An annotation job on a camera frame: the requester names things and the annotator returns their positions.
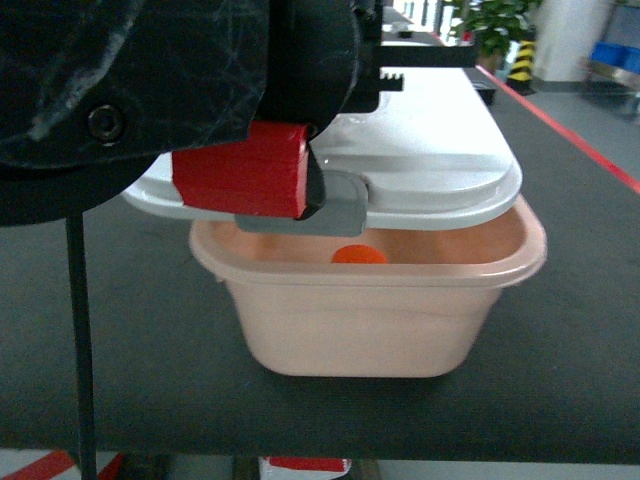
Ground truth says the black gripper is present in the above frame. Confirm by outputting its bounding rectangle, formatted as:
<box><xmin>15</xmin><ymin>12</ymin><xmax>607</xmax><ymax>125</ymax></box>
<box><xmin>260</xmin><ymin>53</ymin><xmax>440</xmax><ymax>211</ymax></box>
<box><xmin>1</xmin><ymin>1</ymin><xmax>476</xmax><ymax>226</ymax></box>

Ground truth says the orange cylindrical capacitor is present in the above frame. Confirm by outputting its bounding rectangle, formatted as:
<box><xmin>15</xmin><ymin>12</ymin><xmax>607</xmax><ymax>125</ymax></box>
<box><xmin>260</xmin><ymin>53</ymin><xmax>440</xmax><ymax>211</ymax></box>
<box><xmin>331</xmin><ymin>244</ymin><xmax>389</xmax><ymax>264</ymax></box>

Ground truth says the white lid with grey handle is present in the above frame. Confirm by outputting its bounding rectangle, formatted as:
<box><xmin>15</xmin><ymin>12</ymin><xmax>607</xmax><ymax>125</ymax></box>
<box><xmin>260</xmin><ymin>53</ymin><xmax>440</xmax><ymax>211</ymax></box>
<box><xmin>122</xmin><ymin>68</ymin><xmax>523</xmax><ymax>237</ymax></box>

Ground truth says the pink plastic storage box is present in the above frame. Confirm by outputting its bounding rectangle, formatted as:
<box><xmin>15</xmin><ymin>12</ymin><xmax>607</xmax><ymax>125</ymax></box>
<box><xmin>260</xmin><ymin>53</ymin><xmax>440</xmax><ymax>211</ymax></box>
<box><xmin>189</xmin><ymin>199</ymin><xmax>547</xmax><ymax>378</ymax></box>

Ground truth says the black rectangular device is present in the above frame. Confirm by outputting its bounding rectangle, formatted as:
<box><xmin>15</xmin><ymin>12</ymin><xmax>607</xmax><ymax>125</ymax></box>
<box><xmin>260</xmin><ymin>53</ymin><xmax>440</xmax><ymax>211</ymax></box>
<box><xmin>471</xmin><ymin>81</ymin><xmax>496</xmax><ymax>106</ymax></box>

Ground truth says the potted green plant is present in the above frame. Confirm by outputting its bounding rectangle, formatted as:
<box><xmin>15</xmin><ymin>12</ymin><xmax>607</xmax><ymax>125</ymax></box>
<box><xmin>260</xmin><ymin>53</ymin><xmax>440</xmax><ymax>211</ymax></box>
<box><xmin>446</xmin><ymin>0</ymin><xmax>543</xmax><ymax>73</ymax></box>

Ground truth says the yellow black striped bollard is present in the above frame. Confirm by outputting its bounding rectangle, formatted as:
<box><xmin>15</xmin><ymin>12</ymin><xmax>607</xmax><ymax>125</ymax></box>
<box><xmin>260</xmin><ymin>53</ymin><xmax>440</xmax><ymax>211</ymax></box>
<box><xmin>506</xmin><ymin>40</ymin><xmax>536</xmax><ymax>96</ymax></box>

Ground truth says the steel shelf with blue bins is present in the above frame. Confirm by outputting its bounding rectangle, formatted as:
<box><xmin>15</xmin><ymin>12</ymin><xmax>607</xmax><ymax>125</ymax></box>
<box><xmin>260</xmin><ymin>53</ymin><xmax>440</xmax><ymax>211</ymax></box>
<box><xmin>580</xmin><ymin>1</ymin><xmax>639</xmax><ymax>125</ymax></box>

